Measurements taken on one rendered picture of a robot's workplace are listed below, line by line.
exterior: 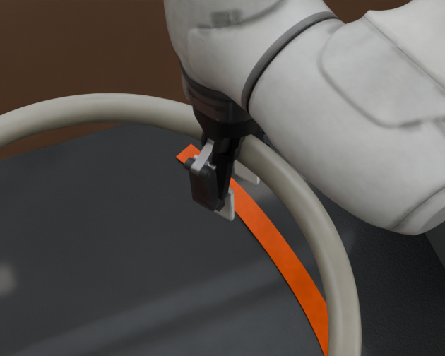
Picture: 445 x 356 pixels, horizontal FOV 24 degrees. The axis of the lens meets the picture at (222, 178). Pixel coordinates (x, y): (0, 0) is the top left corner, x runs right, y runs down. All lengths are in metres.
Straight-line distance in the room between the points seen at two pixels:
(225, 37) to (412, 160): 0.17
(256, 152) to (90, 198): 1.15
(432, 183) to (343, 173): 0.06
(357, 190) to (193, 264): 1.33
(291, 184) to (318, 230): 0.05
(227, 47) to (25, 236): 1.38
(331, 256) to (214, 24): 0.29
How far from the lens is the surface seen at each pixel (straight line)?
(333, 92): 0.73
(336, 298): 0.95
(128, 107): 1.04
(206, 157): 0.97
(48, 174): 2.17
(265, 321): 1.99
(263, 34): 0.76
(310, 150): 0.74
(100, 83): 2.30
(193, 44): 0.79
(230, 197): 1.07
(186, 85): 0.89
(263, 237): 2.06
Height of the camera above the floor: 1.85
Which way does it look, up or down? 60 degrees down
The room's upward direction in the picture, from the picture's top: straight up
